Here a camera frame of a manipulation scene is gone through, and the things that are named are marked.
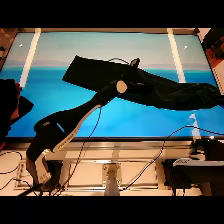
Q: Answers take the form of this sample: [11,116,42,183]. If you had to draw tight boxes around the blue jeans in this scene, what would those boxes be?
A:
[61,54,224,112]

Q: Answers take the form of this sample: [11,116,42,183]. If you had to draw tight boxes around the heap of clothes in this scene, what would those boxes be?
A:
[201,28,224,73]
[0,78,35,152]

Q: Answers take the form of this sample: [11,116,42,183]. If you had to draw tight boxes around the black cable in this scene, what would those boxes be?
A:
[55,105,103,195]
[120,124,224,192]
[107,56,132,65]
[0,150,25,176]

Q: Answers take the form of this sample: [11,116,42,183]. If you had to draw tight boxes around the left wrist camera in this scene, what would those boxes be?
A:
[129,57,142,68]

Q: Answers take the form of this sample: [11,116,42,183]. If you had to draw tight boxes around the silver frame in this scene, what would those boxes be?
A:
[0,137,224,197]

